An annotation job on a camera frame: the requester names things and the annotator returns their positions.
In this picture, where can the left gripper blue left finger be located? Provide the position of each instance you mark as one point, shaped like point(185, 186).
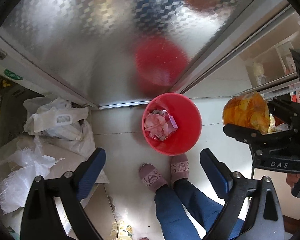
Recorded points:
point(88, 172)

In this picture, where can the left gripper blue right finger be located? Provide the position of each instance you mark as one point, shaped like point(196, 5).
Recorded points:
point(218, 174)

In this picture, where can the orange plastic cup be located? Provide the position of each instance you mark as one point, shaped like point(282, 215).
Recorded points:
point(251, 111)

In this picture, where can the white tissue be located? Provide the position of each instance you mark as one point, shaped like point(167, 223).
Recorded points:
point(156, 126)

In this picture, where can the red trash bin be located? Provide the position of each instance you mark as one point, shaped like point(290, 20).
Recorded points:
point(187, 117)

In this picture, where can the person's right hand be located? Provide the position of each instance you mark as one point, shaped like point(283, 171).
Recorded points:
point(292, 179)

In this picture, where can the person's blue jeans legs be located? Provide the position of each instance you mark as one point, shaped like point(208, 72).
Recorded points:
point(172, 204)

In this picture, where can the white plastic bags pile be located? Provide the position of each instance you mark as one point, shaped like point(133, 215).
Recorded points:
point(53, 116)

